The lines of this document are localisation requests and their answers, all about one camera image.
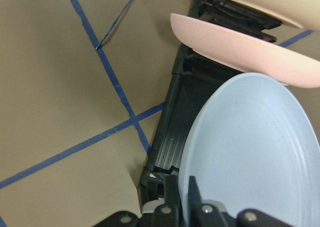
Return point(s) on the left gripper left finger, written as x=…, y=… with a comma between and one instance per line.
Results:
x=161, y=203

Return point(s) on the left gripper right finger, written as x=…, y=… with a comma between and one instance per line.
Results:
x=202, y=214

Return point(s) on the blue plate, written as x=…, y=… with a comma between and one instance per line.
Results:
x=253, y=146

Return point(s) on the pink plate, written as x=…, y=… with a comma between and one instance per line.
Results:
x=246, y=53

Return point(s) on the cream plate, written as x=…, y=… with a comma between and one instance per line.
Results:
x=303, y=14

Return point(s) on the black dish rack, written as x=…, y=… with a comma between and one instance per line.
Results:
x=194, y=79

